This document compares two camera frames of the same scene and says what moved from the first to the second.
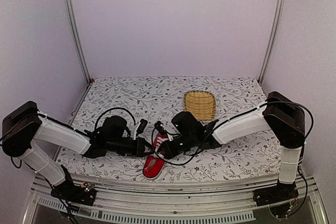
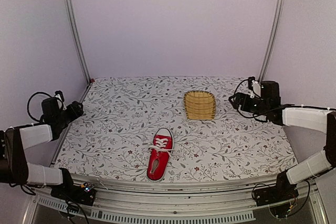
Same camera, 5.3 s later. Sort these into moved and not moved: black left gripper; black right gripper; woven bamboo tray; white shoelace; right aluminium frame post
Moved: black left gripper; white shoelace; black right gripper
Not moved: woven bamboo tray; right aluminium frame post
